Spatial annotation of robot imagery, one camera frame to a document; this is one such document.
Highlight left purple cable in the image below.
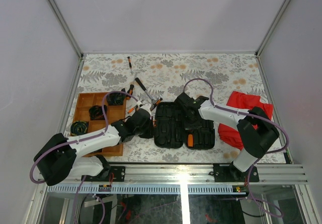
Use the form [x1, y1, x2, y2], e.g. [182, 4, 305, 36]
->
[29, 91, 141, 224]

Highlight wooden compartment tray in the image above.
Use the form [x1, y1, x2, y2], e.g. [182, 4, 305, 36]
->
[72, 92, 126, 157]

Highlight aluminium front rail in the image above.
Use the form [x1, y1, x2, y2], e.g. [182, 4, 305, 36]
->
[36, 164, 308, 194]

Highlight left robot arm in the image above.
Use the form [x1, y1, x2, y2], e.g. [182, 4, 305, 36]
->
[30, 105, 153, 186]

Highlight red cloth bag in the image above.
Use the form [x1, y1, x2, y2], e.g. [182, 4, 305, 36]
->
[217, 91, 274, 151]

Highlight black plastic tool case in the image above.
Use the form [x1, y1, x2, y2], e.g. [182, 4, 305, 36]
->
[153, 102, 215, 150]

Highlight black orange handle screwdriver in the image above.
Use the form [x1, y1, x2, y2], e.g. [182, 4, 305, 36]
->
[126, 73, 137, 100]

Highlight yellow black rolled strap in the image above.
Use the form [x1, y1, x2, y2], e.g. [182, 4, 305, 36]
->
[70, 121, 89, 137]

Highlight dark patterned rolled cloth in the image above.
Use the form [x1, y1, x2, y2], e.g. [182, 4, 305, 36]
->
[106, 92, 126, 106]

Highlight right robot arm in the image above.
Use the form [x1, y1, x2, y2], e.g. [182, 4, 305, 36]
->
[175, 92, 279, 181]

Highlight large orange screwdriver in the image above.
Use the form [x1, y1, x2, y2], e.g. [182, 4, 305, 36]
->
[187, 134, 194, 147]

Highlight claw hammer black handle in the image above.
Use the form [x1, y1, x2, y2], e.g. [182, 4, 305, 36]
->
[135, 78, 161, 106]

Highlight small precision screwdriver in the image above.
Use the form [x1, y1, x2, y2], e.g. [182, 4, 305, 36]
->
[151, 98, 163, 110]
[127, 56, 133, 74]

